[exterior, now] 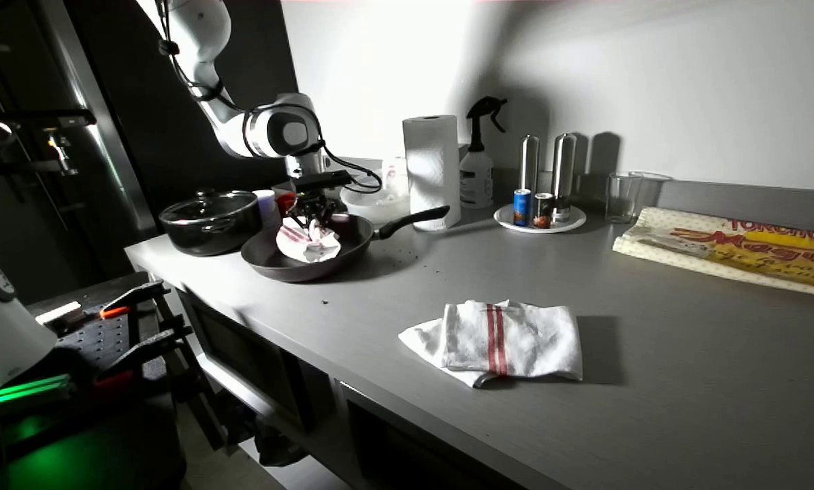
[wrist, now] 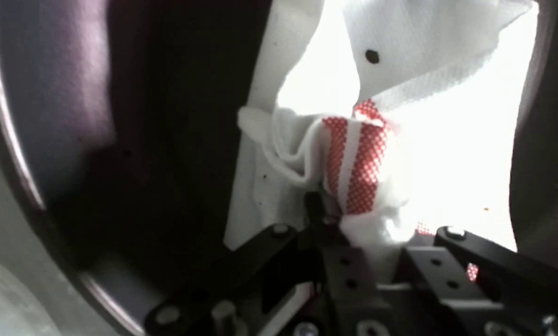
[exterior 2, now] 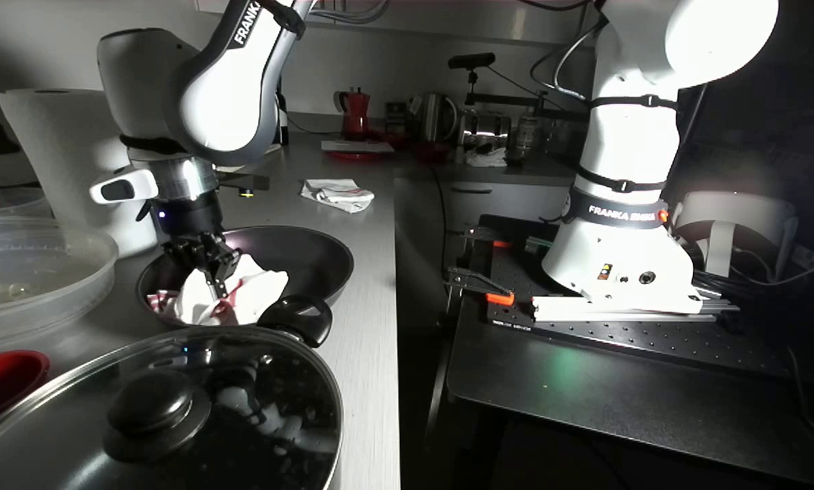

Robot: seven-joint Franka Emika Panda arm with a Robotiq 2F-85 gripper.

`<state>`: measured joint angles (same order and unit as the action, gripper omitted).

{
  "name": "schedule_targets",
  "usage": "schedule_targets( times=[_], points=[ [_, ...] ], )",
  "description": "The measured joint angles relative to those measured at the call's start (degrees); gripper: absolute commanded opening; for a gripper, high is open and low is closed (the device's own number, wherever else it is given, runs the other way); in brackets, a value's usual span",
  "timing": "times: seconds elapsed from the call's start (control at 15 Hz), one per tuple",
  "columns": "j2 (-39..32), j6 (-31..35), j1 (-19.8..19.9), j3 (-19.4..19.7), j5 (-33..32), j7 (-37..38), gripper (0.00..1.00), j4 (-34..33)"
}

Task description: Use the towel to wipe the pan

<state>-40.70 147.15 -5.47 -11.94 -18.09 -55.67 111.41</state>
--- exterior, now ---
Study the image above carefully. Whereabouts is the white round plate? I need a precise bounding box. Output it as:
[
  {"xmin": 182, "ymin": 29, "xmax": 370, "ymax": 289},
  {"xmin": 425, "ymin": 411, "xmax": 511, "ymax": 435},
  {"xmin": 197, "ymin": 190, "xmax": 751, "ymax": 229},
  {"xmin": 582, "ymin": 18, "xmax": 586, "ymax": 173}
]
[{"xmin": 493, "ymin": 202, "xmax": 591, "ymax": 237}]

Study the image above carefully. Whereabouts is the blue can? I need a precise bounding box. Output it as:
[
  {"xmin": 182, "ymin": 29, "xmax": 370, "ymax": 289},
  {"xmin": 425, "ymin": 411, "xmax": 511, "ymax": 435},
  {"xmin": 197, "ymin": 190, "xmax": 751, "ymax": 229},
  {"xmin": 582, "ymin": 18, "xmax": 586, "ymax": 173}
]
[{"xmin": 511, "ymin": 187, "xmax": 537, "ymax": 229}]

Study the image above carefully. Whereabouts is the dark frying pan black handle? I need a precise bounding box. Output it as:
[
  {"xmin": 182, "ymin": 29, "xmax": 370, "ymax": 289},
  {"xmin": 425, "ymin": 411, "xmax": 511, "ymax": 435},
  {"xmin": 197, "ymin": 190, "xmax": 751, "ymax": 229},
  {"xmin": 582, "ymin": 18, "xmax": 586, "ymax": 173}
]
[{"xmin": 239, "ymin": 203, "xmax": 451, "ymax": 286}]

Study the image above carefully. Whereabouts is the black pot with lid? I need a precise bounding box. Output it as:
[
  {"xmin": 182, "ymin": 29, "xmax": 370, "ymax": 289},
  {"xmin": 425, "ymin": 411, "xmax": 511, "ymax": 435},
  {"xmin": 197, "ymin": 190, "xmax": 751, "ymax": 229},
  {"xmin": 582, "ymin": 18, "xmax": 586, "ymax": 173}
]
[{"xmin": 156, "ymin": 187, "xmax": 265, "ymax": 254}]

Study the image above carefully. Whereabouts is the white cylinder device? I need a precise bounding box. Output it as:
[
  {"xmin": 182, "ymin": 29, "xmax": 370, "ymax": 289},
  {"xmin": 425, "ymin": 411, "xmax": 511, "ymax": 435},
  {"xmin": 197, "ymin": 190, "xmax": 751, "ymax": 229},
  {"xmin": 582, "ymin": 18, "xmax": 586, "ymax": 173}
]
[{"xmin": 0, "ymin": 240, "xmax": 59, "ymax": 390}]

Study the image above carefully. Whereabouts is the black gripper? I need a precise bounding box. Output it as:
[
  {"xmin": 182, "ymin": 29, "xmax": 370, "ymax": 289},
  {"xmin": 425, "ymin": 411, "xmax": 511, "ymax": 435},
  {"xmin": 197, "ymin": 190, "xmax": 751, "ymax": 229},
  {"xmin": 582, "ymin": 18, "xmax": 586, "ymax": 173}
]
[{"xmin": 289, "ymin": 184, "xmax": 355, "ymax": 232}]

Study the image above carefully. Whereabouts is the dark metal rack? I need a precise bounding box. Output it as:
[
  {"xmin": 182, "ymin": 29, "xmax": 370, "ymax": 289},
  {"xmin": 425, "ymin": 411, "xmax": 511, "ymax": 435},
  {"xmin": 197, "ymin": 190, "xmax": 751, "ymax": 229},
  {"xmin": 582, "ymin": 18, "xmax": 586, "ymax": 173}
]
[{"xmin": 0, "ymin": 107, "xmax": 99, "ymax": 187}]

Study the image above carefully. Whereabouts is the white towel with red stripes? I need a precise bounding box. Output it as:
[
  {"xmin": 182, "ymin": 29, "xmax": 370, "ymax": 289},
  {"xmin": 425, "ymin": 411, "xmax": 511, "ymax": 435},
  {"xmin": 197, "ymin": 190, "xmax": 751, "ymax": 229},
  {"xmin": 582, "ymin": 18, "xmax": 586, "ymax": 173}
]
[
  {"xmin": 276, "ymin": 215, "xmax": 344, "ymax": 267},
  {"xmin": 398, "ymin": 297, "xmax": 586, "ymax": 391}
]

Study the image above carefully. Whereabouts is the white spray bottle black nozzle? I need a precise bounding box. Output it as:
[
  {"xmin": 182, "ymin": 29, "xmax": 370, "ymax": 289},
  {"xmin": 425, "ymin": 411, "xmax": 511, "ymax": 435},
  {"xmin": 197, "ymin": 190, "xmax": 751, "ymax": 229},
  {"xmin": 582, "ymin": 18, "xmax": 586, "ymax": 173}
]
[{"xmin": 457, "ymin": 93, "xmax": 508, "ymax": 221}]

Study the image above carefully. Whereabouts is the black clamp orange handle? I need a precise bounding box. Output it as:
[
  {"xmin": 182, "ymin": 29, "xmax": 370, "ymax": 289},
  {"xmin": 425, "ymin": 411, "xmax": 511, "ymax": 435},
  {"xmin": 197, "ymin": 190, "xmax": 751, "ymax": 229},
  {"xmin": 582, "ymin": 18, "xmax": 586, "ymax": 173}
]
[{"xmin": 59, "ymin": 278, "xmax": 197, "ymax": 367}]

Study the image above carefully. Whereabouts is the white paper towel roll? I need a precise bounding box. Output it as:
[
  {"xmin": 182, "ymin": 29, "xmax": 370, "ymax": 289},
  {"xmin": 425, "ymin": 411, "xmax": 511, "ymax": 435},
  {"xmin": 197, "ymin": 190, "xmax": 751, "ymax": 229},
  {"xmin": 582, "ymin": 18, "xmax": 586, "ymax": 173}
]
[{"xmin": 399, "ymin": 111, "xmax": 462, "ymax": 235}]

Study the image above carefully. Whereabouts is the slanted metal beam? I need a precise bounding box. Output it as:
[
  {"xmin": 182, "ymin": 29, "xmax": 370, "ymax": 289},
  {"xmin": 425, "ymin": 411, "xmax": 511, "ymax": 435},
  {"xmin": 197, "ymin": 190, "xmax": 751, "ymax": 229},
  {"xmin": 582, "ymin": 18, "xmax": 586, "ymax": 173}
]
[{"xmin": 33, "ymin": 0, "xmax": 161, "ymax": 240}]

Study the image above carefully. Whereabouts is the clear glass cup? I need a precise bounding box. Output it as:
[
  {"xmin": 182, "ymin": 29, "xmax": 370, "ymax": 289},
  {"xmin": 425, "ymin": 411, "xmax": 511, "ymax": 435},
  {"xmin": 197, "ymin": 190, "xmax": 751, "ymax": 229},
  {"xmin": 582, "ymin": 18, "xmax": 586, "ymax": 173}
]
[{"xmin": 617, "ymin": 171, "xmax": 673, "ymax": 221}]

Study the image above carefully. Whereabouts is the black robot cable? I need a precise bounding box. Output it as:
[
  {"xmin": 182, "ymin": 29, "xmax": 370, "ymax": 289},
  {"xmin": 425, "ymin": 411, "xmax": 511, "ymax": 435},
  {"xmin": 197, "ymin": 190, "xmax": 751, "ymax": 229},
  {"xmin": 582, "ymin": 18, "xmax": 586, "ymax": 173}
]
[{"xmin": 318, "ymin": 138, "xmax": 387, "ymax": 195}]

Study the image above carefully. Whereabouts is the metal cylinder shaker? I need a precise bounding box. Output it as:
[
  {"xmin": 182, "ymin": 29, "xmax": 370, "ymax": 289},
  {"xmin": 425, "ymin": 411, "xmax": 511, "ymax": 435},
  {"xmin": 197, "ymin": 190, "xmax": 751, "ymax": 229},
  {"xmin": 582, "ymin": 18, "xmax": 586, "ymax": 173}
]
[
  {"xmin": 551, "ymin": 130, "xmax": 591, "ymax": 203},
  {"xmin": 518, "ymin": 134, "xmax": 544, "ymax": 195}
]

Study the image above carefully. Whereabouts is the red cup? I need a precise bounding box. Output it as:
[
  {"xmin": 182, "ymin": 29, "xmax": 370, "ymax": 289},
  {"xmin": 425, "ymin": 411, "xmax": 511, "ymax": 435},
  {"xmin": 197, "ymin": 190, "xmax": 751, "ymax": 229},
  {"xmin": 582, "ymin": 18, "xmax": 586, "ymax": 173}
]
[{"xmin": 272, "ymin": 187, "xmax": 300, "ymax": 217}]

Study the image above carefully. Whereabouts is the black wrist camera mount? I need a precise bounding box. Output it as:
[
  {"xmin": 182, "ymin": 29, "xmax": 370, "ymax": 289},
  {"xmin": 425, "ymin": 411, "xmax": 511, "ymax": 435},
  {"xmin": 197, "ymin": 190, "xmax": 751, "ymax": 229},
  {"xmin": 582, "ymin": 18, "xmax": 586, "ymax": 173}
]
[{"xmin": 292, "ymin": 165, "xmax": 357, "ymax": 195}]

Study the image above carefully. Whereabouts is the yellow red printed bag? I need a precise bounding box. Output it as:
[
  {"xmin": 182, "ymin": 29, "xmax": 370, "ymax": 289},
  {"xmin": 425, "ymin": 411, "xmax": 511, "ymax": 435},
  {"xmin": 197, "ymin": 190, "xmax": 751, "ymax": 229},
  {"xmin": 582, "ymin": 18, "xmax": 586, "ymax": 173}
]
[{"xmin": 609, "ymin": 203, "xmax": 814, "ymax": 301}]

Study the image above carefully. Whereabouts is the small dark jar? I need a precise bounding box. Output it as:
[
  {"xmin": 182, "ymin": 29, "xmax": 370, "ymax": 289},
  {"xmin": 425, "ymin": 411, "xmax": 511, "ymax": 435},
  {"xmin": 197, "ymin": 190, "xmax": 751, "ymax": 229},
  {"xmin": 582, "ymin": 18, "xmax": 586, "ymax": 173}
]
[{"xmin": 530, "ymin": 190, "xmax": 557, "ymax": 229}]

